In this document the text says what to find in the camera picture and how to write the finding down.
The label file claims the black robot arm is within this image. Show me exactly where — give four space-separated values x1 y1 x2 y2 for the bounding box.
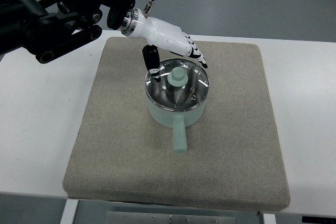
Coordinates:
1 0 135 64

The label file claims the black label plate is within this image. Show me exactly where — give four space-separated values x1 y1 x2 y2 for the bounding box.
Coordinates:
301 216 336 224

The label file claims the beige fabric mat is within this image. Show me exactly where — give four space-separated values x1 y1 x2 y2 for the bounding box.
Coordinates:
63 37 290 211

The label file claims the mint green saucepan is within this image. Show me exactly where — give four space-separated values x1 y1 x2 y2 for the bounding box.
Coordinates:
147 90 209 153

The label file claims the grey metal plate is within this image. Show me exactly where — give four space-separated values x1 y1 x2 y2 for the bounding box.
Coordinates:
105 211 237 224

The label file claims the glass lid green knob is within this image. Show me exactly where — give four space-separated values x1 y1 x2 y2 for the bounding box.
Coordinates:
145 59 209 112

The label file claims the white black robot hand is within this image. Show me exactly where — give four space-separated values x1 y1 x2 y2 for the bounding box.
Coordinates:
120 8 207 82

